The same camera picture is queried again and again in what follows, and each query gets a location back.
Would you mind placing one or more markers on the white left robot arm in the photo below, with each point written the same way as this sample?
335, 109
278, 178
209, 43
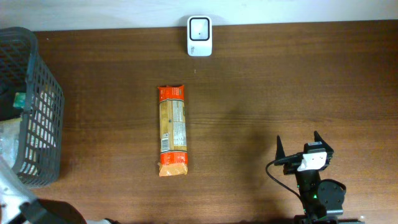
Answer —
20, 205

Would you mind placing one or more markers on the grey plastic mesh basket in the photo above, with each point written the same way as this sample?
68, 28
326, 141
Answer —
23, 70

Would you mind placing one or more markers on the white barcode scanner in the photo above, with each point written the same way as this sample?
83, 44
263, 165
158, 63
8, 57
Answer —
199, 36

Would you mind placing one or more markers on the clear plastic bag in basket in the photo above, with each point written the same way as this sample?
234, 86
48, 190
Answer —
10, 130

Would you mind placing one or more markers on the orange pasta packet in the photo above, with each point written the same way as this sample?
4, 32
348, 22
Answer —
173, 134

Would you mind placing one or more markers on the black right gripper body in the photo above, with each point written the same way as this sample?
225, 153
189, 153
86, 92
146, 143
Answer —
290, 169

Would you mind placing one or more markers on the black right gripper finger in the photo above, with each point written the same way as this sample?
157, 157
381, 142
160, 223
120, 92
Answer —
280, 154
318, 138

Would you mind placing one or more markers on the green packet in basket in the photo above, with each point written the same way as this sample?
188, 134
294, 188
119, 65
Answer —
19, 100

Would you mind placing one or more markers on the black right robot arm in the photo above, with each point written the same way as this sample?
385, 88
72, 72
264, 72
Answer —
322, 200

